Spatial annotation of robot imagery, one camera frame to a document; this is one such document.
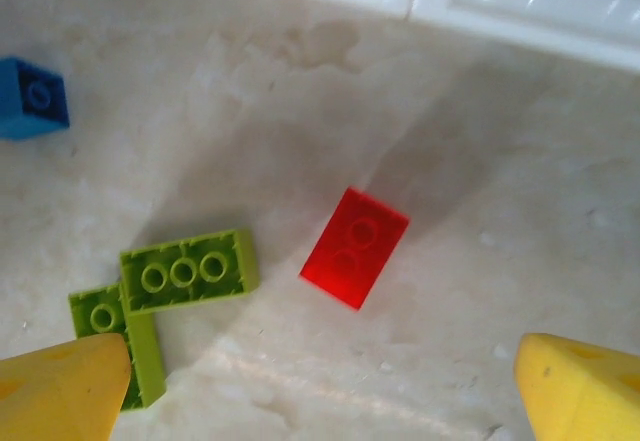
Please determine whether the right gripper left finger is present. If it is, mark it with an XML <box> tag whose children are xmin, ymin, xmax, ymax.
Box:
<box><xmin>0</xmin><ymin>331</ymin><xmax>134</xmax><ymax>441</ymax></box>

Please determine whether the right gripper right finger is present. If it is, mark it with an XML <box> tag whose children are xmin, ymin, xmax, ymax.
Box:
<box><xmin>513</xmin><ymin>331</ymin><xmax>640</xmax><ymax>441</ymax></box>

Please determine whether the green lego brick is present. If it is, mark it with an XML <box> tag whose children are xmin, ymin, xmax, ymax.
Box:
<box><xmin>67</xmin><ymin>283</ymin><xmax>168</xmax><ymax>415</ymax></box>
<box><xmin>118</xmin><ymin>228</ymin><xmax>261</xmax><ymax>316</ymax></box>

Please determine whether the small blue lego brick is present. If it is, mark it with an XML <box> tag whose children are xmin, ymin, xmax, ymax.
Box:
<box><xmin>0</xmin><ymin>55</ymin><xmax>71</xmax><ymax>141</ymax></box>

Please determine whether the small red lego brick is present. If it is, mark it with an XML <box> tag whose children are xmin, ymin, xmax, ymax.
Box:
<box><xmin>298</xmin><ymin>185</ymin><xmax>411</xmax><ymax>313</ymax></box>

